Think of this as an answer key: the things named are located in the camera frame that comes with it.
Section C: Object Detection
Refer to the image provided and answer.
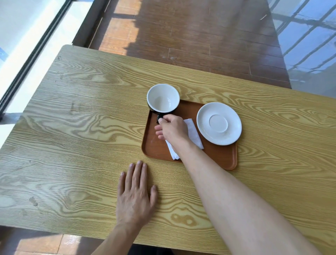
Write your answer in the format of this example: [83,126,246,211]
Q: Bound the person's left hand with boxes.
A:
[115,160,158,229]

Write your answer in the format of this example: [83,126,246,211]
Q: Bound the black cup with white inside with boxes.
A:
[146,83,181,124]

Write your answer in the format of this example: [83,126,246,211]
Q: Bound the person's right hand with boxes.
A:
[154,114,190,147]

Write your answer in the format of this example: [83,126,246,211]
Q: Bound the white saucer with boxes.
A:
[196,102,242,146]

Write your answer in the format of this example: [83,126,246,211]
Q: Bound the brown wooden tray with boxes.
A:
[141,99,238,171]

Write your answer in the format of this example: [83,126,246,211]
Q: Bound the person's left forearm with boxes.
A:
[90,222,144,255]

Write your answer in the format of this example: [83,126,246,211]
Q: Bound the white napkin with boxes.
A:
[165,118,204,160]

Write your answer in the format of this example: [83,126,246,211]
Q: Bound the black window frame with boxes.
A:
[0,0,73,122]

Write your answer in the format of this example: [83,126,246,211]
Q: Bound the person's right forearm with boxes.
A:
[168,138,322,255]

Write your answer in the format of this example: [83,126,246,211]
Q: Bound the person's black trousers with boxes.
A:
[129,244,171,255]

